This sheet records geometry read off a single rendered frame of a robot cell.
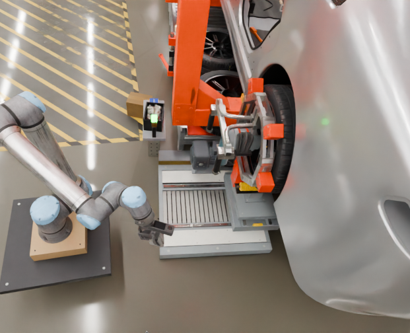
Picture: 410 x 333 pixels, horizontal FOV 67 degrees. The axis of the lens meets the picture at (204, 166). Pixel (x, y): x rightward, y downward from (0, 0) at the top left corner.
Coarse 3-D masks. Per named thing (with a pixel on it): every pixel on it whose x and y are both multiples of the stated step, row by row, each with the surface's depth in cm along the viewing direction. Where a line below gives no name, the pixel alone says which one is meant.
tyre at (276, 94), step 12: (276, 96) 165; (288, 96) 164; (252, 108) 204; (276, 108) 165; (288, 108) 160; (288, 120) 158; (288, 132) 157; (288, 144) 157; (276, 156) 165; (288, 156) 159; (276, 168) 165; (288, 168) 163; (276, 180) 167; (264, 192) 185; (276, 192) 181
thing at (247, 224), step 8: (224, 176) 257; (224, 184) 257; (232, 192) 248; (232, 200) 243; (232, 208) 239; (232, 216) 232; (232, 224) 232; (240, 224) 230; (248, 224) 232; (256, 224) 229; (264, 224) 234; (272, 224) 232
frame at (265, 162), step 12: (252, 96) 178; (264, 96) 171; (240, 108) 202; (240, 120) 207; (264, 120) 160; (264, 144) 161; (240, 156) 209; (264, 156) 162; (240, 168) 203; (264, 168) 171; (252, 180) 178
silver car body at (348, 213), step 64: (256, 0) 316; (320, 0) 127; (384, 0) 105; (256, 64) 207; (320, 64) 123; (384, 64) 97; (320, 128) 123; (384, 128) 91; (320, 192) 124; (384, 192) 90; (320, 256) 124; (384, 256) 94
